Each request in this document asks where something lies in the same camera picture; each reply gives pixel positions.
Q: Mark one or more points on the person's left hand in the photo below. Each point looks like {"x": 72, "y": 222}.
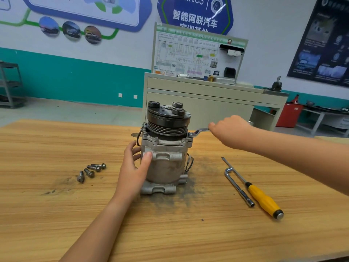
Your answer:
{"x": 131, "y": 174}

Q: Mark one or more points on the person's right hand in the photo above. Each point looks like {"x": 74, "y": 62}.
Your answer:
{"x": 232, "y": 131}

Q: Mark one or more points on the silver combination wrench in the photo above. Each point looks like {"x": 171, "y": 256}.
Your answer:
{"x": 200, "y": 130}

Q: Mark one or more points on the removed bolt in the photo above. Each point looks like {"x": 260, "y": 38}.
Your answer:
{"x": 94, "y": 167}
{"x": 80, "y": 176}
{"x": 89, "y": 172}
{"x": 101, "y": 165}

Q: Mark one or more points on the grey metal compressor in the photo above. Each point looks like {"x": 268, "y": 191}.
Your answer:
{"x": 166, "y": 150}

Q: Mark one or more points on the person's right forearm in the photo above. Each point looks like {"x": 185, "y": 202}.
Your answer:
{"x": 305, "y": 155}

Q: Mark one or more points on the person's left forearm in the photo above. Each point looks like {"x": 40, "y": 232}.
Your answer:
{"x": 95, "y": 234}

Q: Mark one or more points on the beige workbench cabinet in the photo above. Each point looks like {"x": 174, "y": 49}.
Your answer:
{"x": 215, "y": 98}

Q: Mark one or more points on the silver L-shaped socket wrench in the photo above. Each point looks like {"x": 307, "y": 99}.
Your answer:
{"x": 239, "y": 187}

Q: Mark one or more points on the red cabinet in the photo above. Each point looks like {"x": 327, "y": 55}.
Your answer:
{"x": 289, "y": 114}

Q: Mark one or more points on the small black device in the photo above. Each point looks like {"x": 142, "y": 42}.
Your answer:
{"x": 277, "y": 85}

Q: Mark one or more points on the white wiring display board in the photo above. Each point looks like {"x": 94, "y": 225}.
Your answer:
{"x": 182, "y": 51}

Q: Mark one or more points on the wooden side table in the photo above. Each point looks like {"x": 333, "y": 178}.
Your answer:
{"x": 338, "y": 140}

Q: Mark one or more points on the grey metal shelf cart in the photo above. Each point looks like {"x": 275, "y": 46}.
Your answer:
{"x": 10, "y": 84}

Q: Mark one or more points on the blue rounded infographic panel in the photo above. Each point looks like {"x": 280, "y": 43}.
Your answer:
{"x": 76, "y": 8}

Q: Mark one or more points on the dark wall poster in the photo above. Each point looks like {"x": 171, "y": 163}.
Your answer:
{"x": 321, "y": 43}

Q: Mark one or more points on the blue hexagon wall sign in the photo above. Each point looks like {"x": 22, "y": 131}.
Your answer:
{"x": 193, "y": 11}

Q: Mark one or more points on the round photo wall decal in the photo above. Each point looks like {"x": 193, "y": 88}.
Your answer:
{"x": 92, "y": 34}
{"x": 49, "y": 26}
{"x": 71, "y": 30}

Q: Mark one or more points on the white infographic wall panel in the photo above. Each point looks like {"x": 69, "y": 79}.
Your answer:
{"x": 4, "y": 2}

